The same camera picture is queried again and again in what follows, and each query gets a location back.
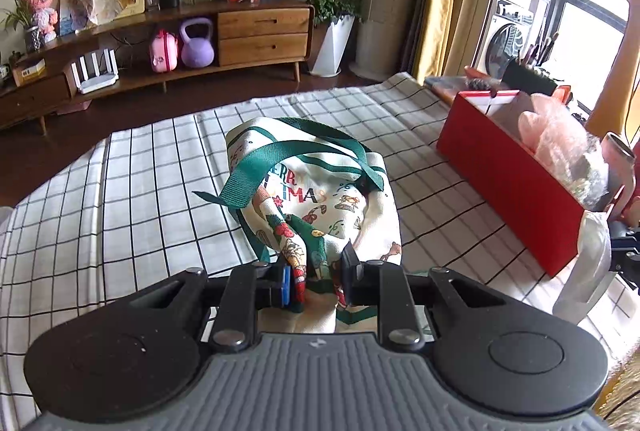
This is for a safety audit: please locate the christmas tote bag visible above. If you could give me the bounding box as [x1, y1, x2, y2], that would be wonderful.
[199, 117, 401, 333]

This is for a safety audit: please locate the pink bubble wrap bag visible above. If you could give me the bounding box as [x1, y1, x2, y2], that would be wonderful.
[518, 93, 588, 176]

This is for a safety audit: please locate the clear bubble wrap sheet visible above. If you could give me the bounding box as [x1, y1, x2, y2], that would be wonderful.
[560, 133, 608, 211]

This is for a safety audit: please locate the white printed paper sheet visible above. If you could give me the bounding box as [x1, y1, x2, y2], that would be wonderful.
[552, 211, 615, 325]

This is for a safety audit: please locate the pink steel tumbler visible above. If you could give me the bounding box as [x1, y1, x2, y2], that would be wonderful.
[601, 131, 636, 220]

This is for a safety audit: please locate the giraffe plush toy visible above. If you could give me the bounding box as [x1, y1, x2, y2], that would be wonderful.
[586, 0, 639, 139]

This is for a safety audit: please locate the white checkered tablecloth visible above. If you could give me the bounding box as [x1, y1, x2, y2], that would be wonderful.
[1, 74, 639, 430]

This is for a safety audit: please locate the red cardboard box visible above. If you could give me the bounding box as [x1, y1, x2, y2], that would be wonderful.
[436, 90, 585, 277]

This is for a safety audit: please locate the washing machine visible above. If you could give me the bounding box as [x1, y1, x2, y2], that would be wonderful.
[474, 0, 534, 79]

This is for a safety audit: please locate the purple kettlebell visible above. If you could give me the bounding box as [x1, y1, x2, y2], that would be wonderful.
[180, 17, 215, 68]

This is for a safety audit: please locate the white wifi router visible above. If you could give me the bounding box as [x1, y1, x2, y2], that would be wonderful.
[70, 49, 119, 94]

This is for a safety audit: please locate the pink toy case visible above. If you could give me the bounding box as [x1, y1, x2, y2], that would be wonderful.
[149, 29, 179, 74]

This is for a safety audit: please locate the wooden tv sideboard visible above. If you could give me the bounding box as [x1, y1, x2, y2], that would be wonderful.
[1, 0, 314, 128]

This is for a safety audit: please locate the pink doll figure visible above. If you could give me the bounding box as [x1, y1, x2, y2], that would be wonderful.
[25, 0, 58, 44]

